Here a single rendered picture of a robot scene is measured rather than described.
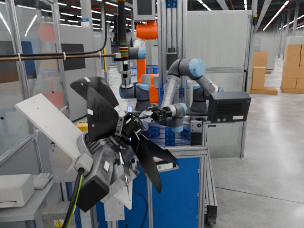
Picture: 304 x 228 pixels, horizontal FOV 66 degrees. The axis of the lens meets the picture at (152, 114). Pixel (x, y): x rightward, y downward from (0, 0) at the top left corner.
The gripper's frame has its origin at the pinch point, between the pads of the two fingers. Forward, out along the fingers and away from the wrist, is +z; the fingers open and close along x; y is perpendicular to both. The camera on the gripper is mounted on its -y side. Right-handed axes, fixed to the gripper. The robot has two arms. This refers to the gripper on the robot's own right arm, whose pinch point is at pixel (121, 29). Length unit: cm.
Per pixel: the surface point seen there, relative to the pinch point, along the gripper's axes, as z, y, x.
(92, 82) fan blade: -3.6, 25.7, 16.1
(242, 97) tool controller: -13, 43, -81
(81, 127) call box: -34, 60, 27
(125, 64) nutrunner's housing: 4.2, 16.8, -0.9
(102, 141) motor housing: 18, 51, 14
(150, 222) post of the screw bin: -13, 128, -15
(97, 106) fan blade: 31.6, 31.0, 14.7
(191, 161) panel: -25, 92, -50
